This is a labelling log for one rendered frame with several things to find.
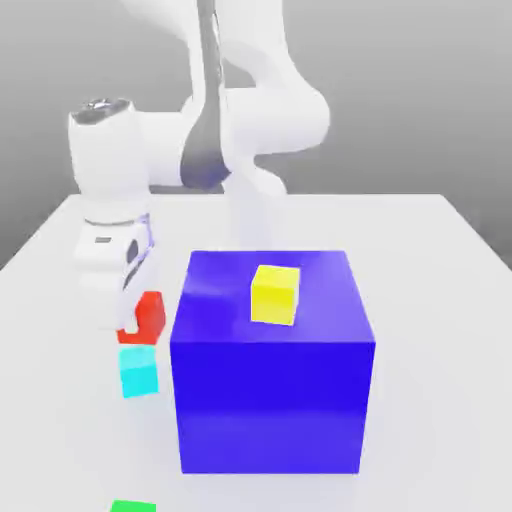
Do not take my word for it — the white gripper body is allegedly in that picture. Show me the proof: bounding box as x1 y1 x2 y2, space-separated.
78 238 156 333

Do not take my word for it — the small red cube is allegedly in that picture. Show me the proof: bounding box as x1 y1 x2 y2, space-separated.
116 290 167 346

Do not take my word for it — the small cyan cube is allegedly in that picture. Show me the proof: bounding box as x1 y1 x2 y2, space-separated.
118 345 160 400

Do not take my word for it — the small yellow cube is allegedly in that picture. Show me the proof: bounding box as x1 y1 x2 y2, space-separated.
250 264 302 327

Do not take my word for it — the small green cube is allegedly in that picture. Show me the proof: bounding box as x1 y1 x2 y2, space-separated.
109 498 158 512

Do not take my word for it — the large blue box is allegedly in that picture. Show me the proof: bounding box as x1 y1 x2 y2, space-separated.
168 249 376 476

